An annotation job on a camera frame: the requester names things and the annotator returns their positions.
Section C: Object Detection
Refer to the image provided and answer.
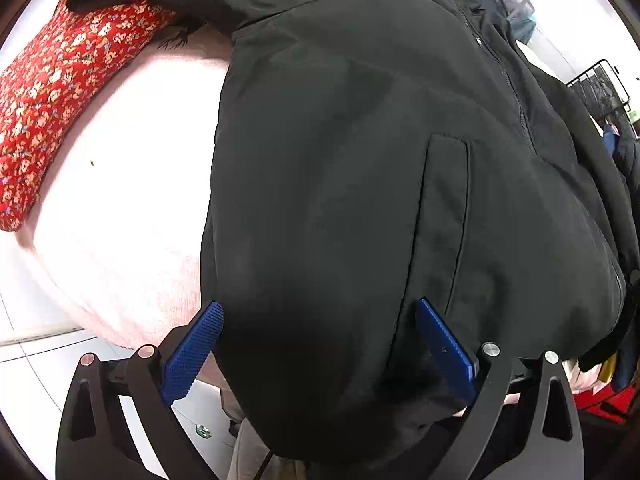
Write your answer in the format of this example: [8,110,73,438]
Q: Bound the red and yellow clothes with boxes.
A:
[571,384,637,425]

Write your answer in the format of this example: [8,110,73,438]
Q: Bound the pink blanket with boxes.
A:
[0,25,242,393]

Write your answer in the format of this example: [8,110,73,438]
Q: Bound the black zip jacket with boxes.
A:
[200,0,640,463]

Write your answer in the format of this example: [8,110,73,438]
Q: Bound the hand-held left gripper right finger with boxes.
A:
[416,298,585,480]

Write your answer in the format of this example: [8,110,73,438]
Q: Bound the black clothes rack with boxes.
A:
[566,59,640,128]

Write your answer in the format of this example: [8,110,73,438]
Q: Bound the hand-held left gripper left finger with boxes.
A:
[55,301,226,480]

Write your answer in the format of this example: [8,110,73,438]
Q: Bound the yellow cloth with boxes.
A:
[596,351,620,384]

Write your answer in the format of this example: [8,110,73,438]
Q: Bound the hanging dark blue clothes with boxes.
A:
[601,120,640,201]

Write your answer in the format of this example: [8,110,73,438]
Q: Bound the red floral garment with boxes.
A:
[0,0,179,233]

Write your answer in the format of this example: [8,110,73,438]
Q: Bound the person's beige trousers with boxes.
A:
[219,385,313,480]

